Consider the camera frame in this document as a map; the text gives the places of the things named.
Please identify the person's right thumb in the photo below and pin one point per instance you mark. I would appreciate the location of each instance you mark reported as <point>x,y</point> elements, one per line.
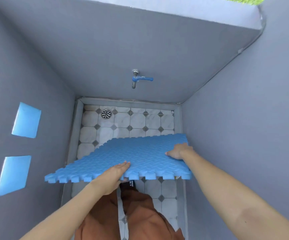
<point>171,153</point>

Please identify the person's orange trousers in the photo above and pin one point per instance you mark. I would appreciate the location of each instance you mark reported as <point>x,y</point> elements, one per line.
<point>132,214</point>

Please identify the person's left thumb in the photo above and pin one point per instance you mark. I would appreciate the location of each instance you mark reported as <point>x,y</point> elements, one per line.
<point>121,181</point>

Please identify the person's black shoe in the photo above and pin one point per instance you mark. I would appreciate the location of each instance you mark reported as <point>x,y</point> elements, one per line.
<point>129,184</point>

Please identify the person's right hand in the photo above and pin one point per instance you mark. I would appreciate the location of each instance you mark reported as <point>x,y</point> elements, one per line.
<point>179,151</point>

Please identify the round metal floor drain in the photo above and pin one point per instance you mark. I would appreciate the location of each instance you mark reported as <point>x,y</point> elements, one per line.
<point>106,113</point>

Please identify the person's left forearm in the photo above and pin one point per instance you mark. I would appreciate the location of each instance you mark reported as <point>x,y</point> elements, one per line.
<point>62,214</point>

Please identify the person's right forearm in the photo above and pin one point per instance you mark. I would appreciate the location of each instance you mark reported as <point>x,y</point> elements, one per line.
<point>239,197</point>

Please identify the blue foam puzzle mat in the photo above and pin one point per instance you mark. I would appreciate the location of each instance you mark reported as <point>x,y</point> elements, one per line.
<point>134,157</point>

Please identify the person's left hand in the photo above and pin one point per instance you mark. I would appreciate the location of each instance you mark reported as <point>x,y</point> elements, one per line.
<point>109,179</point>

